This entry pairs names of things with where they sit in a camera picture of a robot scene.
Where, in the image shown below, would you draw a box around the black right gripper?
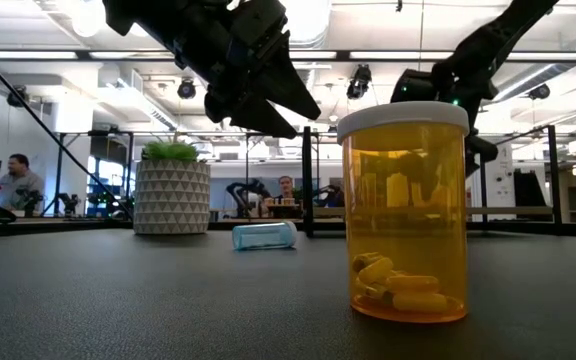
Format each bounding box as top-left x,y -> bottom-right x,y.
466,133 -> 499,177

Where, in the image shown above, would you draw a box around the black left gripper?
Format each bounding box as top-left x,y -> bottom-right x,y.
172,9 -> 323,141

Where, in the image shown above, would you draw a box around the blue medicine bottle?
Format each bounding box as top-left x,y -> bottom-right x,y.
231,220 -> 299,252

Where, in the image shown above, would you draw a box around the white cabinet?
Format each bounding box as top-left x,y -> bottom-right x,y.
492,135 -> 518,222

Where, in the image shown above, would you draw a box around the person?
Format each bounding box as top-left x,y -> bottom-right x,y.
267,174 -> 303,219
0,153 -> 47,214

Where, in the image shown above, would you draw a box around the large amber bottle yellow capsules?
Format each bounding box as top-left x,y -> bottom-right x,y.
336,101 -> 470,325

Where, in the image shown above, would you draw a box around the succulent in triangle-patterned pot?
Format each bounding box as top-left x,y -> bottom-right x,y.
133,139 -> 212,236

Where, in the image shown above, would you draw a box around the black table mat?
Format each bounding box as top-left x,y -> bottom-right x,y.
0,228 -> 576,360

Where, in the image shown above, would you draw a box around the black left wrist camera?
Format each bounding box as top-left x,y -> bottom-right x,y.
227,0 -> 289,51

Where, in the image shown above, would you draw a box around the black hanging camera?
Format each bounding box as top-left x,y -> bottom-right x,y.
345,63 -> 373,100
176,78 -> 198,100
527,82 -> 552,101
6,84 -> 29,109

